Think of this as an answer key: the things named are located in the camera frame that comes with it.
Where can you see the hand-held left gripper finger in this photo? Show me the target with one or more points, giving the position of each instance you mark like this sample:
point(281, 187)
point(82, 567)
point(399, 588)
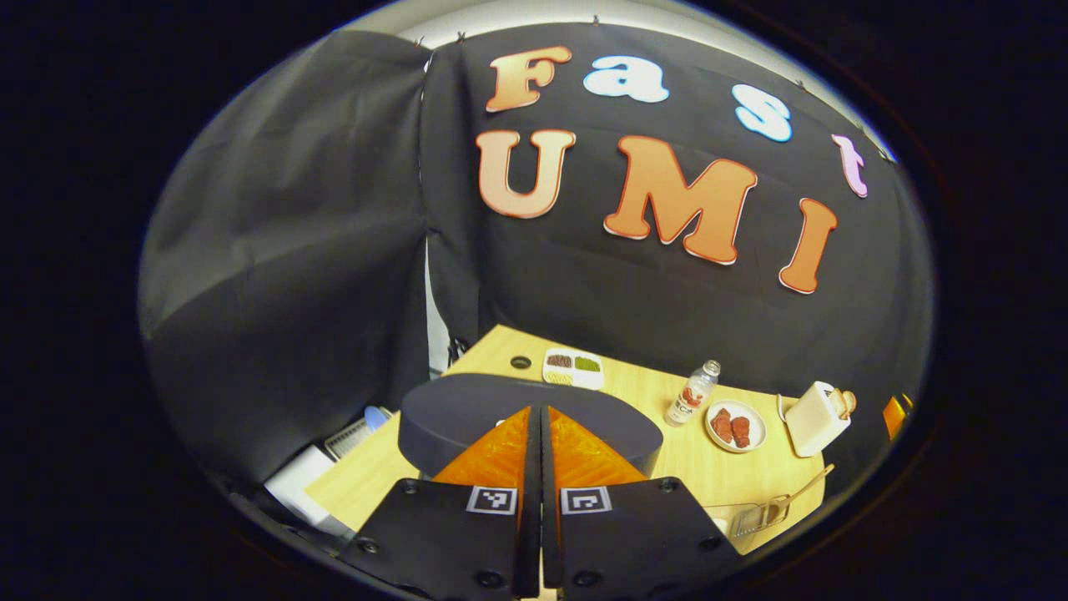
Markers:
point(549, 542)
point(531, 542)

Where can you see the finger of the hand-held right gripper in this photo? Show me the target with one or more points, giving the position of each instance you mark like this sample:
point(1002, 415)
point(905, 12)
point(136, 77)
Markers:
point(896, 416)

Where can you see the wooden spoon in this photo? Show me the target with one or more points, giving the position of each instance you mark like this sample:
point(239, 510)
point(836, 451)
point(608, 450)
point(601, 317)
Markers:
point(805, 492)

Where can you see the silver and black rice cooker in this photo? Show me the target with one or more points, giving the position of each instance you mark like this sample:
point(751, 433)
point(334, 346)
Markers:
point(467, 417)

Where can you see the toast bread slice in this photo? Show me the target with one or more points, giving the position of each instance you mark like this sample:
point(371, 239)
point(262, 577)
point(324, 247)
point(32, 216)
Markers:
point(847, 402)

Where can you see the white toaster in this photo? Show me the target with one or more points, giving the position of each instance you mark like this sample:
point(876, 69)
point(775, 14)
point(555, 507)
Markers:
point(813, 421)

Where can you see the white round plate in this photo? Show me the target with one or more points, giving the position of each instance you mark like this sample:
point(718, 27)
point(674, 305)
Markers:
point(755, 417)

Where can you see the red meat piece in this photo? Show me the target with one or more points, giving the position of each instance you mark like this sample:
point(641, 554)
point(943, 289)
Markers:
point(741, 431)
point(722, 426)

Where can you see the white divided bean dish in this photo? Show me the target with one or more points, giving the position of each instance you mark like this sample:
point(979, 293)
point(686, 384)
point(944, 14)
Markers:
point(571, 369)

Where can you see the clear plastic drink bottle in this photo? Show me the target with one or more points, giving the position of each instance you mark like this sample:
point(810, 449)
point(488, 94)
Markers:
point(688, 405)

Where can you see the blue round object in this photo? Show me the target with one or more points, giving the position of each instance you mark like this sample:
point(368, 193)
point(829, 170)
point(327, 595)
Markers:
point(377, 417)

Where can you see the white box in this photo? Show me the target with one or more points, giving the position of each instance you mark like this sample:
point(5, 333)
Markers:
point(300, 488)

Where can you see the black backdrop cloth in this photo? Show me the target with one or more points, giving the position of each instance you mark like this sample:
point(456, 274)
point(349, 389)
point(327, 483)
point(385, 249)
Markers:
point(292, 292)

